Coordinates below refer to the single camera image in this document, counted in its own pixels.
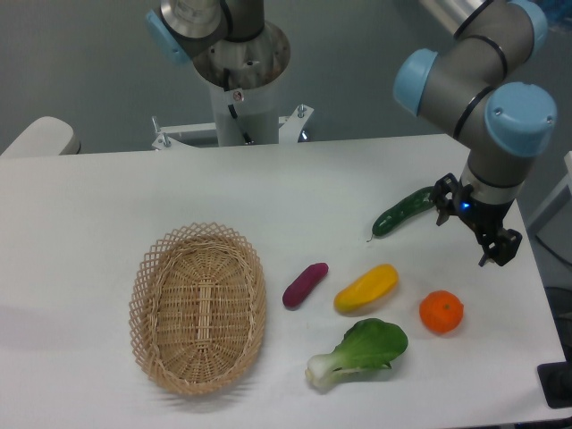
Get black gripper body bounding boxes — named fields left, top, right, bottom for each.
left=454, top=185, right=514, bottom=245

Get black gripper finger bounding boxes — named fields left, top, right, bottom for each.
left=430, top=173, right=458, bottom=225
left=478, top=228, right=522, bottom=267

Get green cucumber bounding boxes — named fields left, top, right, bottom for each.
left=368, top=186, right=434, bottom=242

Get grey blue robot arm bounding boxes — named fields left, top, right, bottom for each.
left=145, top=1, right=558, bottom=265

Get white furniture at right edge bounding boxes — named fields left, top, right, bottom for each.
left=526, top=152, right=571, bottom=267

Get orange tangerine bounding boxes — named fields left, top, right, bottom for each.
left=418, top=290, right=464, bottom=334

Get yellow mango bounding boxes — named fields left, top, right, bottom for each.
left=333, top=264, right=400, bottom=314

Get black device at table edge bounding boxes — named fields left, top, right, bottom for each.
left=537, top=361, right=571, bottom=409

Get green bok choy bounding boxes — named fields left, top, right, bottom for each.
left=305, top=318, right=408, bottom=389

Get purple sweet potato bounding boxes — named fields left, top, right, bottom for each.
left=282, top=262, right=329, bottom=309

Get blue object top right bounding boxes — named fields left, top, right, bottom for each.
left=547, top=0, right=571, bottom=32

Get woven wicker basket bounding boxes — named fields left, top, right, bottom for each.
left=129, top=223, right=266, bottom=395

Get white chair armrest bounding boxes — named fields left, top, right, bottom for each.
left=1, top=116, right=81, bottom=159

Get white pedestal base frame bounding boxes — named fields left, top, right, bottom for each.
left=151, top=104, right=314, bottom=151

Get black cable on pedestal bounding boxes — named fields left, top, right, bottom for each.
left=221, top=67, right=256, bottom=147

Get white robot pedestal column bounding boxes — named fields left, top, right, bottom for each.
left=208, top=84, right=279, bottom=147

